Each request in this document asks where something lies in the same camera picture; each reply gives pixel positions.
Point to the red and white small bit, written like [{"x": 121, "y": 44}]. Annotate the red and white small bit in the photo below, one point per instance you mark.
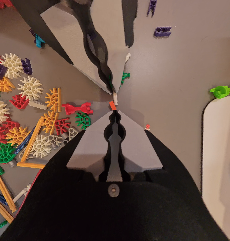
[{"x": 147, "y": 127}]

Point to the cyan toy panel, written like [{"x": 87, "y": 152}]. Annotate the cyan toy panel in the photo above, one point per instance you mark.
[{"x": 39, "y": 40}]

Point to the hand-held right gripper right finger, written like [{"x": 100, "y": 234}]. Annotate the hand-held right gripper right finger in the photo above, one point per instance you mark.
[{"x": 141, "y": 150}]

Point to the red toy spool piece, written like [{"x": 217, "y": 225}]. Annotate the red toy spool piece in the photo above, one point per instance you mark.
[
  {"x": 2, "y": 3},
  {"x": 75, "y": 108}
]

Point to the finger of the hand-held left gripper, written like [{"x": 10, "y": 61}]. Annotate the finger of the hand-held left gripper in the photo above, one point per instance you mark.
[
  {"x": 113, "y": 28},
  {"x": 69, "y": 37}
]

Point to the purple toy clip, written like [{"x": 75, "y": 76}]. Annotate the purple toy clip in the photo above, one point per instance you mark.
[
  {"x": 26, "y": 66},
  {"x": 152, "y": 7},
  {"x": 32, "y": 32},
  {"x": 0, "y": 71},
  {"x": 162, "y": 32},
  {"x": 92, "y": 35}
]

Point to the lime green toy spool piece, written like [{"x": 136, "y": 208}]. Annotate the lime green toy spool piece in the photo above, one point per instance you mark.
[{"x": 220, "y": 92}]

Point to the green short toy rod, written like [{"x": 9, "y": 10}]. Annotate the green short toy rod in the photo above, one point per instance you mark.
[{"x": 126, "y": 75}]

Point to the orange toy brick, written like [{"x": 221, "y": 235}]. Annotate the orange toy brick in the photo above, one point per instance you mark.
[{"x": 112, "y": 105}]

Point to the heap of mixed toy rods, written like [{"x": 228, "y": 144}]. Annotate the heap of mixed toy rods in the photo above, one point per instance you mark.
[{"x": 3, "y": 189}]

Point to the pile of colourful toy connectors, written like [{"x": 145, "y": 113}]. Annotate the pile of colourful toy connectors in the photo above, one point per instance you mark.
[{"x": 30, "y": 87}]

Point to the white stand base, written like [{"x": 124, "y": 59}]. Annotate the white stand base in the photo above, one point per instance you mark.
[{"x": 218, "y": 160}]

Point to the green toy connector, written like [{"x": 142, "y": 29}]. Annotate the green toy connector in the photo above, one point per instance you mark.
[
  {"x": 123, "y": 80},
  {"x": 83, "y": 121}
]

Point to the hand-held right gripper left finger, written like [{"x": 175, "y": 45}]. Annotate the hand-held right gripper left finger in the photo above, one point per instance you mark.
[{"x": 86, "y": 150}]

